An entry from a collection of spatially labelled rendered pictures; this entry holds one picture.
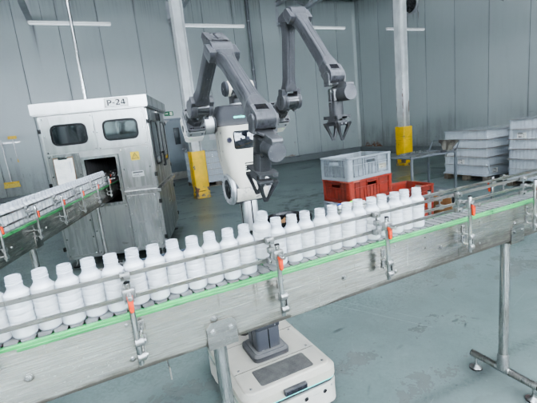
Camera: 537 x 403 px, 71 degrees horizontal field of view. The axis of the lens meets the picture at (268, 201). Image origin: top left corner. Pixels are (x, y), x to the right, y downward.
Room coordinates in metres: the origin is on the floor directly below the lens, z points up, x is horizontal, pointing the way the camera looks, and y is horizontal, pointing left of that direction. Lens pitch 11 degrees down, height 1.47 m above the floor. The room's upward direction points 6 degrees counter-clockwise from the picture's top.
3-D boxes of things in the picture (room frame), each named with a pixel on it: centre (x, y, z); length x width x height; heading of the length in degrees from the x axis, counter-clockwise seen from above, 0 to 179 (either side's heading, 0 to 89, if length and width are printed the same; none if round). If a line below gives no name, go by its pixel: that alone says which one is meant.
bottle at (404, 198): (1.50, -0.55, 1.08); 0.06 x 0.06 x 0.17
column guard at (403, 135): (10.80, -4.05, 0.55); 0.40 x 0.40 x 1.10; 25
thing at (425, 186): (4.19, -1.52, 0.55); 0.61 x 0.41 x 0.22; 118
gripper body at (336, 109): (1.55, -0.31, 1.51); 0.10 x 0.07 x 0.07; 24
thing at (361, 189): (3.81, -0.93, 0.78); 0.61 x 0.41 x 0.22; 121
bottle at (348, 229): (1.37, -0.29, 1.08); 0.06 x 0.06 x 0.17
